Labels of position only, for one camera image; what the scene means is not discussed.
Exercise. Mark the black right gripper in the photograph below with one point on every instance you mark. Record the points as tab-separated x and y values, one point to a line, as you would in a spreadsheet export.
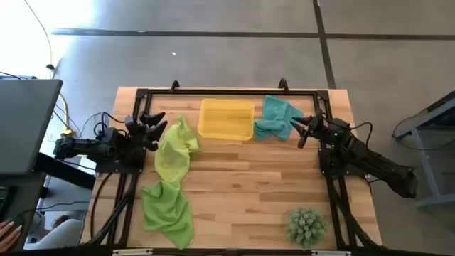
317	126

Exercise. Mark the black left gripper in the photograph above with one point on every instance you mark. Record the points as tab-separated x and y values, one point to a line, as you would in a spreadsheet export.
136	131

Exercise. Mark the teal microfiber towel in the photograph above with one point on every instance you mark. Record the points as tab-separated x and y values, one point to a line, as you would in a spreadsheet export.
277	117

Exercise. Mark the light yellow-green microfiber towel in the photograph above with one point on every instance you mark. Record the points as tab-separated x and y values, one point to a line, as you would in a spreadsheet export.
176	149

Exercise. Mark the dark green microfiber towel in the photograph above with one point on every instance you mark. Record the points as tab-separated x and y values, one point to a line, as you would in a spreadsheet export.
167	213

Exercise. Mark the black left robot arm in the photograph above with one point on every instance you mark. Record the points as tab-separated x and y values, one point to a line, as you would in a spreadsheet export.
89	147

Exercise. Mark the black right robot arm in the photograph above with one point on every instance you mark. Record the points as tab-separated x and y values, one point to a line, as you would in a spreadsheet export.
373	160

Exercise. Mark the yellow translucent plastic basket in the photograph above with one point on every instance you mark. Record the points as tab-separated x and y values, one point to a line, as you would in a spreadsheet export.
225	121

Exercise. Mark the artificial green succulent plant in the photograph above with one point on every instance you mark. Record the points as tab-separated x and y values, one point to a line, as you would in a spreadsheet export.
305	227

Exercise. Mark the black desk support beam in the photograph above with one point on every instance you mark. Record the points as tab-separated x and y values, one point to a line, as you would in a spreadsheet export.
64	170

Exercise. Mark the gray desk top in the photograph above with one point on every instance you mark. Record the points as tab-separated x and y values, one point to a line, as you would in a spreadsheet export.
25	124

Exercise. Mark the person's leg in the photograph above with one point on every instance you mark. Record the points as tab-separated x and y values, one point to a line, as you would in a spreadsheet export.
60	234

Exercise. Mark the gray metal side table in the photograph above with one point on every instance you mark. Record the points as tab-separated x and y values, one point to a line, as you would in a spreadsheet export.
433	202

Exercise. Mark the person's hand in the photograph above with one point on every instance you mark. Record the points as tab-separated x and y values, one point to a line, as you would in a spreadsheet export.
9	234

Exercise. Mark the black metal table frame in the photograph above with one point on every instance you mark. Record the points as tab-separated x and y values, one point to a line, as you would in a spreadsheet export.
231	92

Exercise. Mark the white strip bracket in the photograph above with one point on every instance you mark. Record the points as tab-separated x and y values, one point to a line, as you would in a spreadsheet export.
330	253
131	252

